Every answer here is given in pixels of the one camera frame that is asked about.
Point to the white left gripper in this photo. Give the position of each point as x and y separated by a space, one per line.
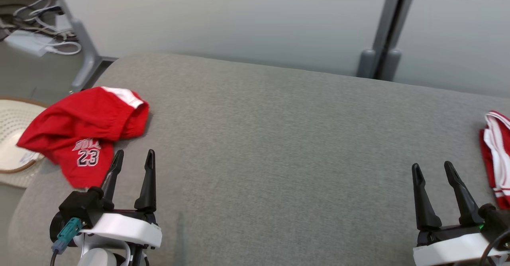
127 228

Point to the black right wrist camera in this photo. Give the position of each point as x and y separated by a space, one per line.
496 222

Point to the aluminium partition post twin feet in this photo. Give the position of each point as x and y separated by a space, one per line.
388 26

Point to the white woven laundry basket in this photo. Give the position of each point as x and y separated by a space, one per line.
12 122

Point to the red white-sleeved t-shirt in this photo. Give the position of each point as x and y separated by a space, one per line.
498 150

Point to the white power strip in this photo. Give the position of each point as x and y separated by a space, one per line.
28 42

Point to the red basketball shorts number 23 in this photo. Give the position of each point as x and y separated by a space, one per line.
79 126

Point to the grey aluminium frame post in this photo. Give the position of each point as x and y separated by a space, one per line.
85 54

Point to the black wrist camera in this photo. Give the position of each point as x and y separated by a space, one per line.
496 222
79 206

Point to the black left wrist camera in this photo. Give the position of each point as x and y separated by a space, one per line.
79 206

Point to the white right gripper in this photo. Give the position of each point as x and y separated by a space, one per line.
450 250

